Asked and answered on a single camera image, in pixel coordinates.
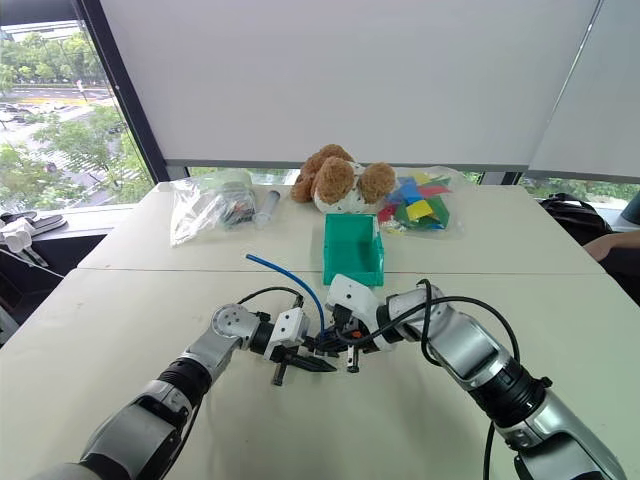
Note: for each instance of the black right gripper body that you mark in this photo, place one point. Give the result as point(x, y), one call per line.
point(346, 322)

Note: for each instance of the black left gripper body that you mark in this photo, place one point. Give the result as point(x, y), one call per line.
point(306, 348)

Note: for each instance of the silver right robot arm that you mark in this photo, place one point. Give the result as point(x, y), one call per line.
point(465, 345)

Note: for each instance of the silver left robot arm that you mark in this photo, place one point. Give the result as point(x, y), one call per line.
point(150, 415)

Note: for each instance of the green plastic bin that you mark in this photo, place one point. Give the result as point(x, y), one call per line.
point(350, 250)

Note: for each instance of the grey syringe tube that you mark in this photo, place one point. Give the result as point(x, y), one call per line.
point(267, 207)

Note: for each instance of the bag of colourful plastic pieces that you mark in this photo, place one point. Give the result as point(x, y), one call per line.
point(417, 202)

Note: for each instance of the brown plush teddy toy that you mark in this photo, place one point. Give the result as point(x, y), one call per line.
point(332, 177)

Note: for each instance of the clear bag of small parts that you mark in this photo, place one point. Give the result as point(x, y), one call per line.
point(215, 207)

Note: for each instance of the wide white roller blind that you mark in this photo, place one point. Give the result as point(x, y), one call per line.
point(350, 80)

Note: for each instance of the black backpack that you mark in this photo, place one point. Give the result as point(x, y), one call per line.
point(572, 215)

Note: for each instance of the seated person in dark clothes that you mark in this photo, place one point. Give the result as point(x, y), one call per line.
point(620, 265)

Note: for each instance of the black sandals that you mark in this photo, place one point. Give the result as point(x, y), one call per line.
point(35, 221)

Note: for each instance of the white crumpled cloth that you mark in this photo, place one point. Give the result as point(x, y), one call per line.
point(15, 236)

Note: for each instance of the grey-blue rounded object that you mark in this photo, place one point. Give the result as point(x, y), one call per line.
point(632, 207)

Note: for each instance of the narrow white roller blind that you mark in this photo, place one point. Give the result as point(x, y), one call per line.
point(595, 100)

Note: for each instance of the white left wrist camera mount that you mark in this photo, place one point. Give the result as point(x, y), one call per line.
point(288, 327)

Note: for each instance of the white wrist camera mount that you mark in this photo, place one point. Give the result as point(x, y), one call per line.
point(288, 327)
point(357, 297)

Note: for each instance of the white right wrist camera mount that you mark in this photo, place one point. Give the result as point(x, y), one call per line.
point(357, 297)

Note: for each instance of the black window frame post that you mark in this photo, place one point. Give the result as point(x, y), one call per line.
point(125, 90)

